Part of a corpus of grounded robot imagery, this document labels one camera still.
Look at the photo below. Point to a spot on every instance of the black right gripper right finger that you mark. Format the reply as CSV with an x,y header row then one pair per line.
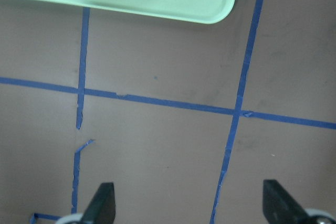
x,y
278,205

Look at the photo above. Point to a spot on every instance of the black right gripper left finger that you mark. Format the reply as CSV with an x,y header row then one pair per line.
x,y
102,208

